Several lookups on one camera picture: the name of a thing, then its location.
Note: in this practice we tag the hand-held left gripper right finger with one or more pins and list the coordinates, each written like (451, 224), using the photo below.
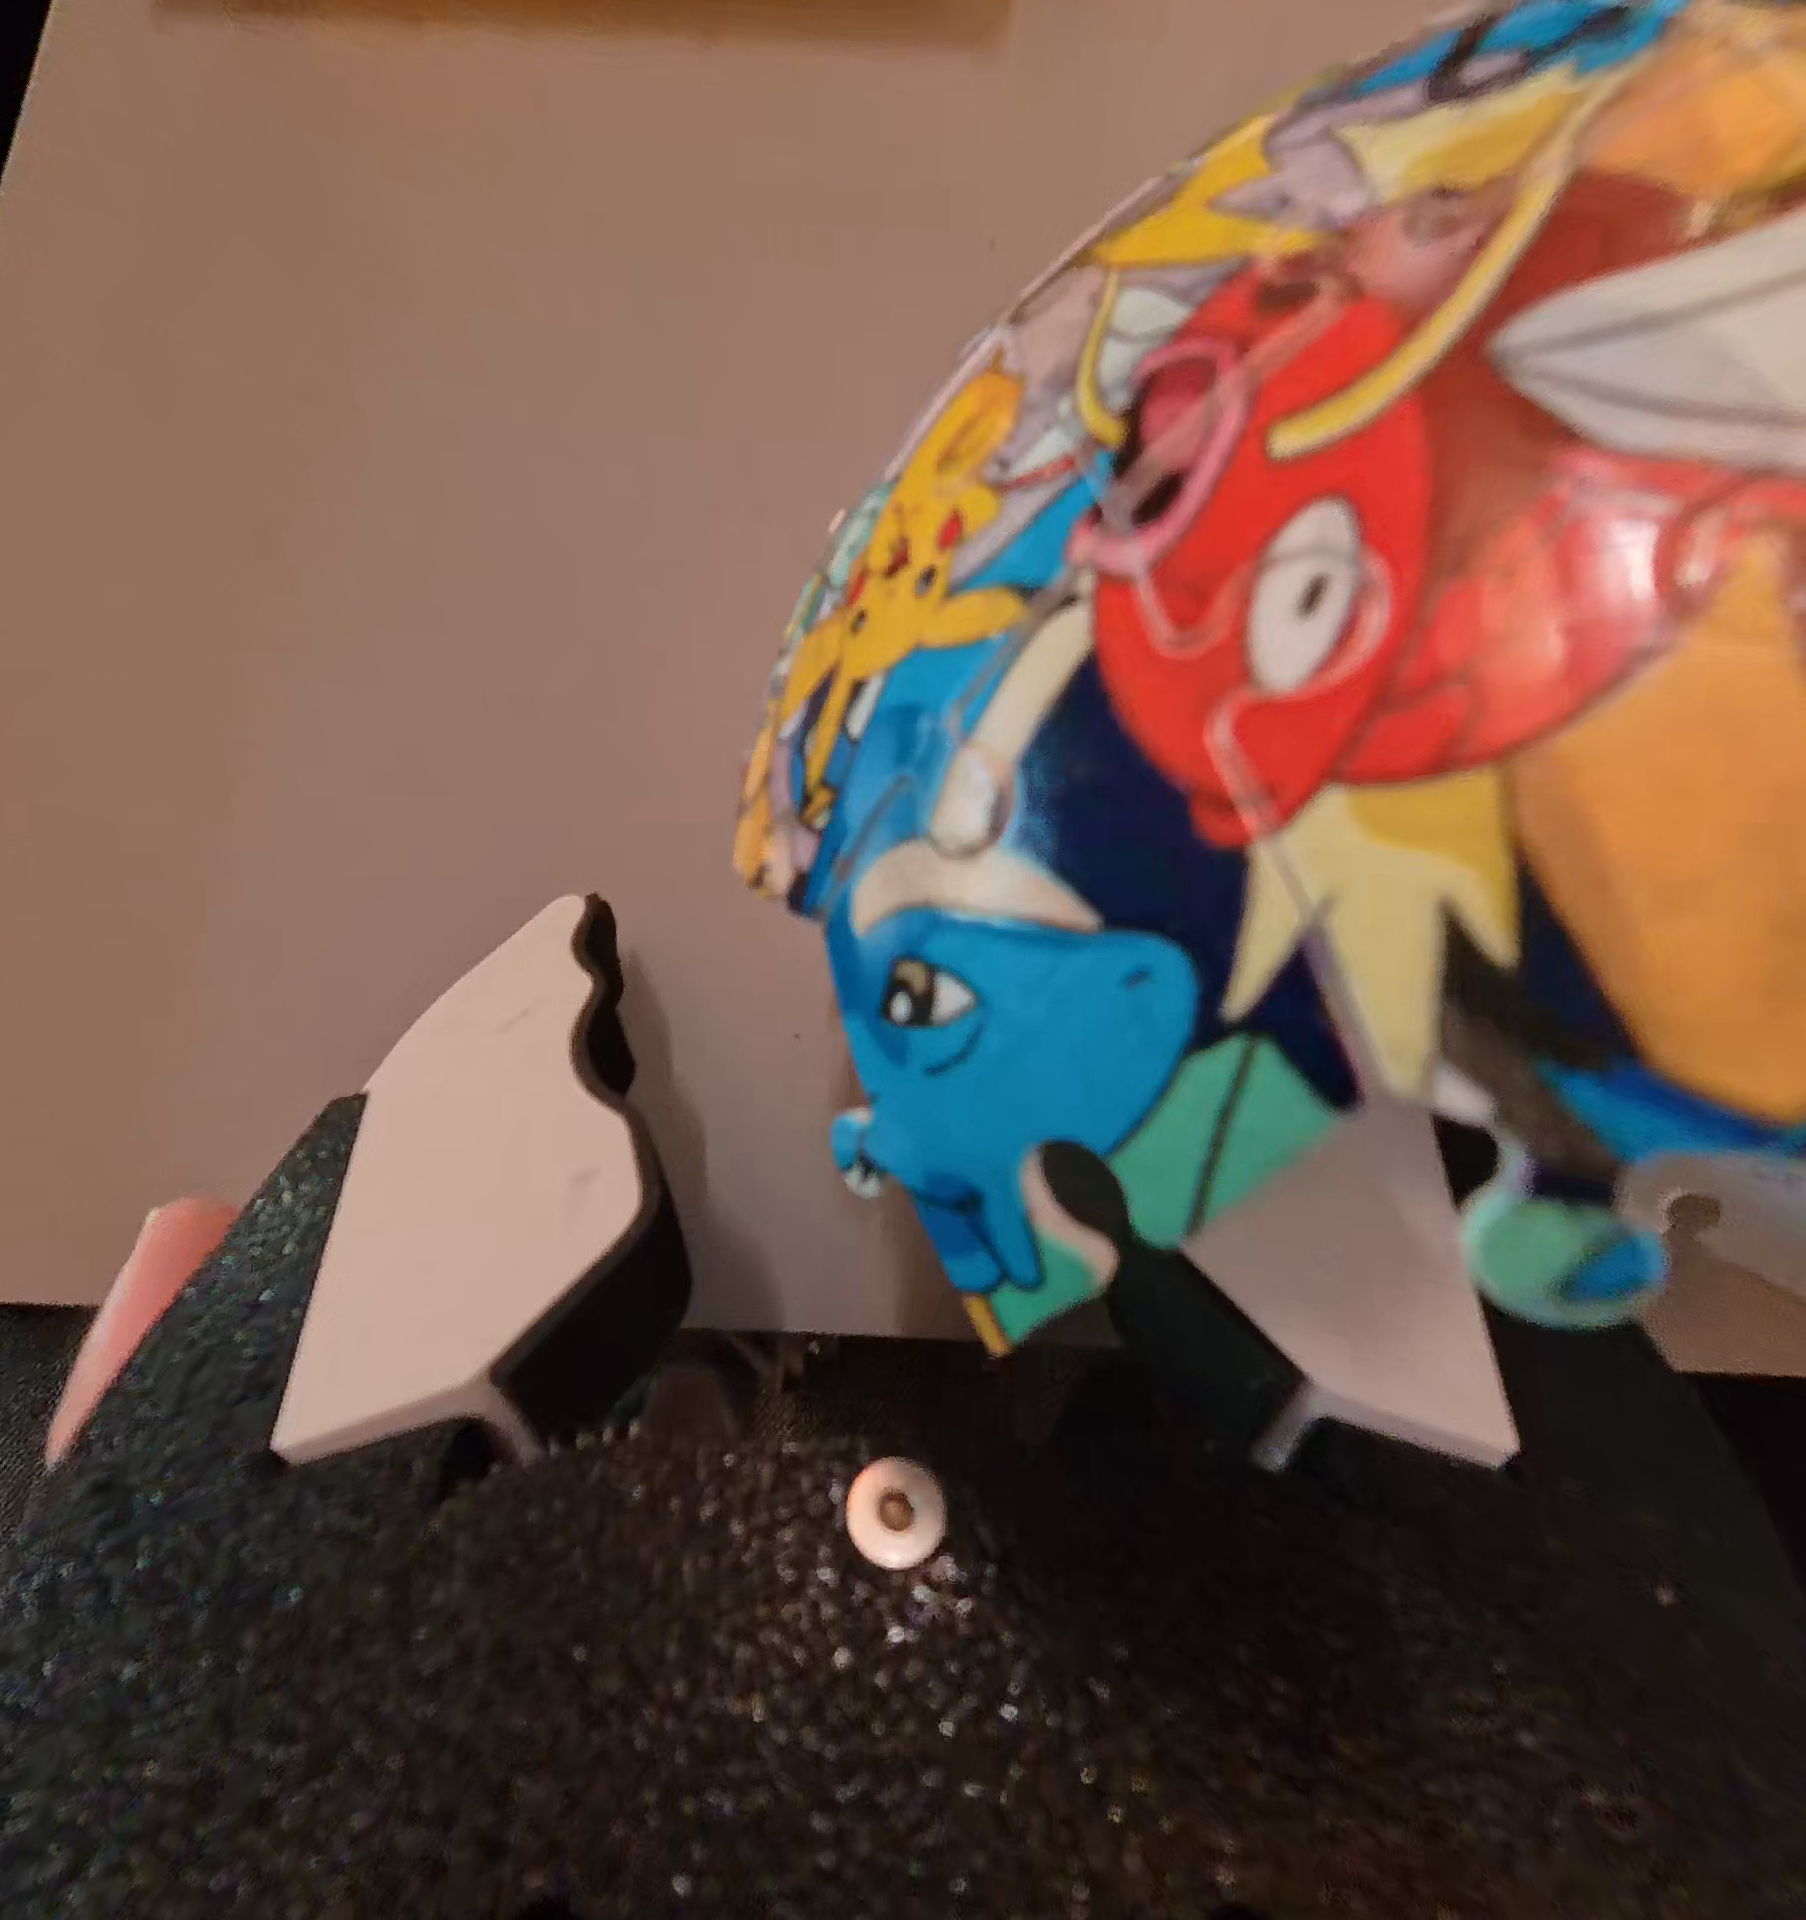
(1368, 1305)

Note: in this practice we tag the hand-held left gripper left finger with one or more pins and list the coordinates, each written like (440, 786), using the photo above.
(469, 1200)

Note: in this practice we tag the colourful cartoon puzzle ball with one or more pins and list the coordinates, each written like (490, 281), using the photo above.
(1293, 673)

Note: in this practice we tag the person's left hand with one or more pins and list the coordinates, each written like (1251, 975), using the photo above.
(131, 1305)

